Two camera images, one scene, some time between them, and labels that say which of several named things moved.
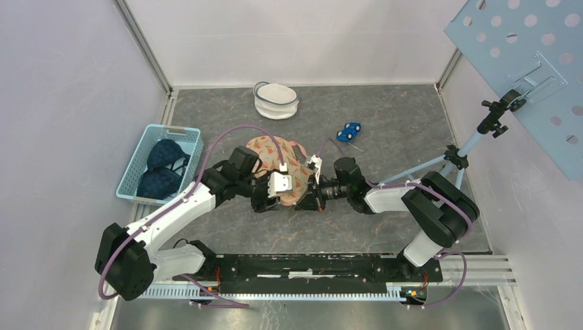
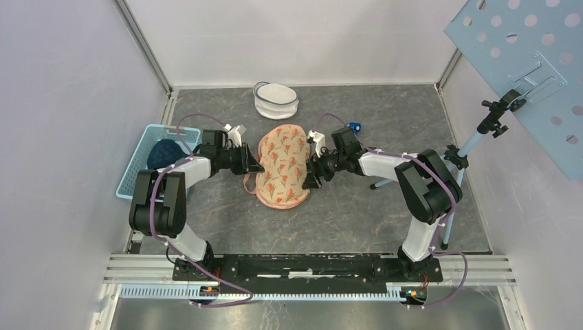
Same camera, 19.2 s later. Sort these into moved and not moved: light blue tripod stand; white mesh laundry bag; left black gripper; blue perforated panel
Moved: left black gripper
Not moved: white mesh laundry bag; light blue tripod stand; blue perforated panel
